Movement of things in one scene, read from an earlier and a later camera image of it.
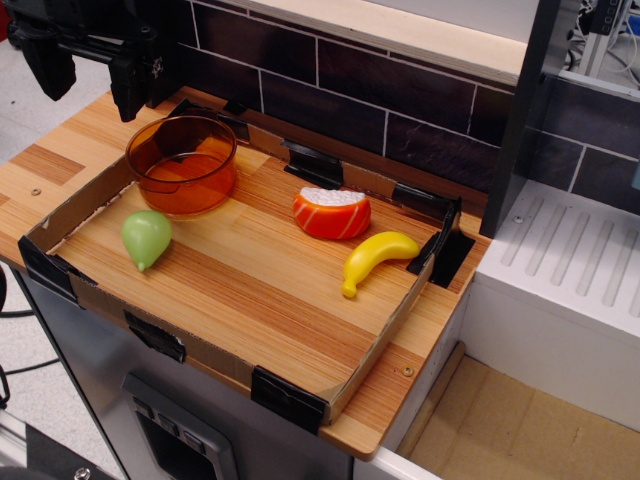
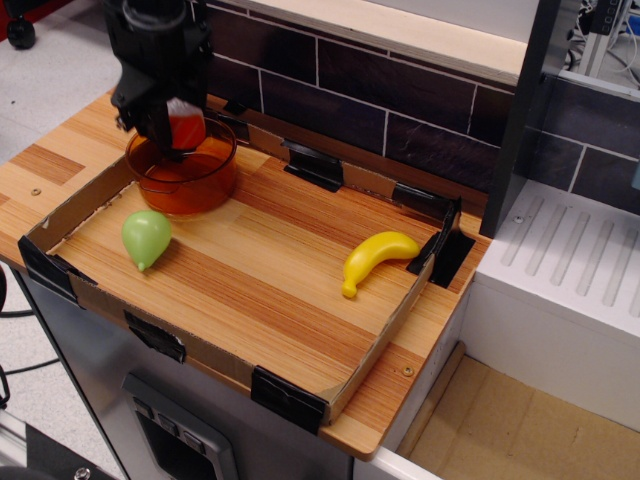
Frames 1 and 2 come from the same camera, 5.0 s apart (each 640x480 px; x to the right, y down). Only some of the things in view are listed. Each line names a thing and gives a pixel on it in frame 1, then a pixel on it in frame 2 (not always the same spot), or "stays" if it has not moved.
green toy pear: x=146 y=236 stays
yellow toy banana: x=370 y=253 stays
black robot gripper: x=117 y=32 → x=165 y=51
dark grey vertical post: x=512 y=167 stays
